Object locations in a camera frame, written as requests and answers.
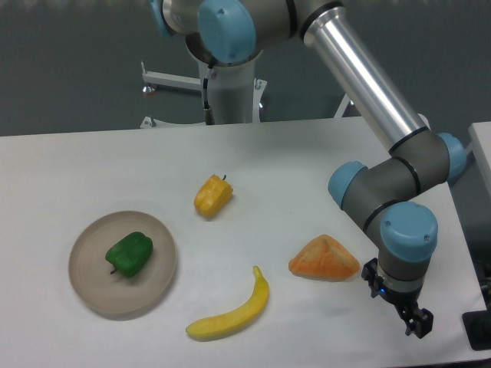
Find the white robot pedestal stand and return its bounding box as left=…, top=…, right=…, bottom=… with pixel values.
left=139, top=38, right=361, bottom=130

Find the orange triangular toy fruit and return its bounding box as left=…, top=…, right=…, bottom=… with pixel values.
left=288, top=235, right=360, bottom=281

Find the yellow toy bell pepper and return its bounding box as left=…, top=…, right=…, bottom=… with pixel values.
left=193, top=174, right=233, bottom=219

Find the black device at edge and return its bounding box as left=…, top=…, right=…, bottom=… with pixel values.
left=462, top=310, right=490, bottom=351

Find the green toy bell pepper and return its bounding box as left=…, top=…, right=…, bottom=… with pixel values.
left=105, top=232, right=153, bottom=278

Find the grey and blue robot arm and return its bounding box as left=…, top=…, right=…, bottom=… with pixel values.
left=150, top=1, right=466, bottom=337

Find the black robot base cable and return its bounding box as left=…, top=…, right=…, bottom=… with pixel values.
left=202, top=57, right=219, bottom=126

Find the beige round plate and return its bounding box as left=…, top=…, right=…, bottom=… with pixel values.
left=68, top=211, right=177, bottom=320

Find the yellow toy banana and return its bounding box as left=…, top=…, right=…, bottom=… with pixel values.
left=186, top=266, right=270, bottom=341

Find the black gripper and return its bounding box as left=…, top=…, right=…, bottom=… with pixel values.
left=361, top=258, right=433, bottom=339

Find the white side table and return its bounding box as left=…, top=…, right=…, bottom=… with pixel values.
left=447, top=121, right=490, bottom=198

